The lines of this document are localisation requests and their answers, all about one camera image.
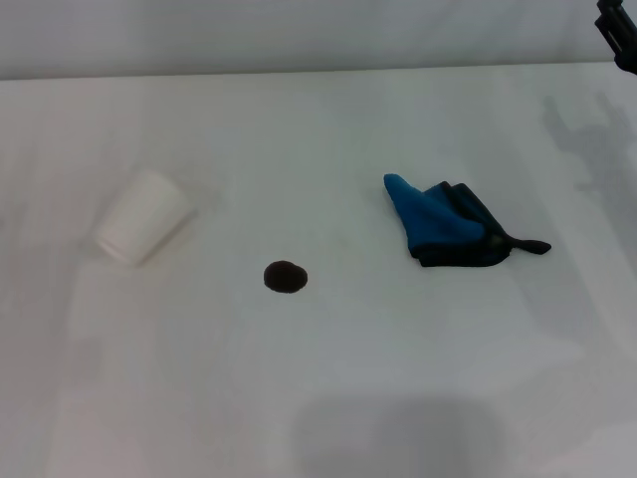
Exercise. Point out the white paper cup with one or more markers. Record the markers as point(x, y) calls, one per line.
point(142, 216)

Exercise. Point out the black water stain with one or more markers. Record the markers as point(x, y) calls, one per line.
point(284, 277)

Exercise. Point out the blue microfibre rag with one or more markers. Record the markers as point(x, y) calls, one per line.
point(438, 224)

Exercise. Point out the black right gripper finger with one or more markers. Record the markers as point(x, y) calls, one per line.
point(622, 35)

